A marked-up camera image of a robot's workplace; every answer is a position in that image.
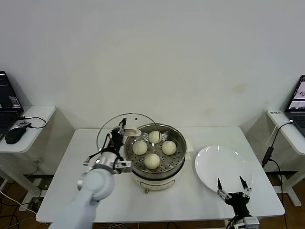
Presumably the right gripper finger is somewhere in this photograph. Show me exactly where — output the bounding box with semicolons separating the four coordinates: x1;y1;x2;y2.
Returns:
239;176;253;198
216;177;232;200

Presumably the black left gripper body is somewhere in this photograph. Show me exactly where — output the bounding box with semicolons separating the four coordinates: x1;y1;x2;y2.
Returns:
109;133;125;152

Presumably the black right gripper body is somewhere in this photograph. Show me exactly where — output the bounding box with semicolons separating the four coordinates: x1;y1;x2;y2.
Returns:
224;192;251;217

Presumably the glass pot lid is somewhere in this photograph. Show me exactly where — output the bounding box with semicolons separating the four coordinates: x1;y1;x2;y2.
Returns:
96;112;161;157

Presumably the white steamed baozi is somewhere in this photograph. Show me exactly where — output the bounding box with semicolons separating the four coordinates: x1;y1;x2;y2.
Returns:
143;153;161;170
132;140;148;155
148;130;163;145
162;140;177;155

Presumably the stainless steel steamer basket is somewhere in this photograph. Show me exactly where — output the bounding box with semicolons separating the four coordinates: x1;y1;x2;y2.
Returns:
124;123;187;174

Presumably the white round plate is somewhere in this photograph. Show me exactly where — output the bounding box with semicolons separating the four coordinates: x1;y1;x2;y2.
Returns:
194;145;253;195

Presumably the cream electric cooking pot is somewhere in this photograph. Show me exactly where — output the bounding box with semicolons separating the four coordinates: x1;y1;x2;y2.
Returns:
130;138;194;194

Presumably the white floor power strip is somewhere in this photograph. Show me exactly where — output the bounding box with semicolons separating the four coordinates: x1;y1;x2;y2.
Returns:
32;177;46;191

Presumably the grey laptop with pink screen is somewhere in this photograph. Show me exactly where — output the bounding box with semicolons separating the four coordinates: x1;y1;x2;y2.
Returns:
285;75;305;138

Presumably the black computer mouse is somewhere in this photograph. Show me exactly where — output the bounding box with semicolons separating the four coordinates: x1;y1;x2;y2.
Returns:
5;127;26;145

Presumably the black laptop with dark screen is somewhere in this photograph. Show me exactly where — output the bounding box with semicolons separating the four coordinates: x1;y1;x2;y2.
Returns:
0;71;25;141

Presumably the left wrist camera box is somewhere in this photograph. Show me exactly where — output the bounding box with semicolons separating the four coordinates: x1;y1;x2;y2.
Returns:
113;159;133;175

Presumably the black cable with adapter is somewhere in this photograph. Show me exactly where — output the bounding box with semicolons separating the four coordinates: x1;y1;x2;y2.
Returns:
261;121;294;201

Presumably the black usb cable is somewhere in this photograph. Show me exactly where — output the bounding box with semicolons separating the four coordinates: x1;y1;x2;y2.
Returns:
20;116;48;129

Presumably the white floor cable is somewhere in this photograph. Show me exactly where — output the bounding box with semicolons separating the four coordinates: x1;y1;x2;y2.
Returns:
0;190;39;214

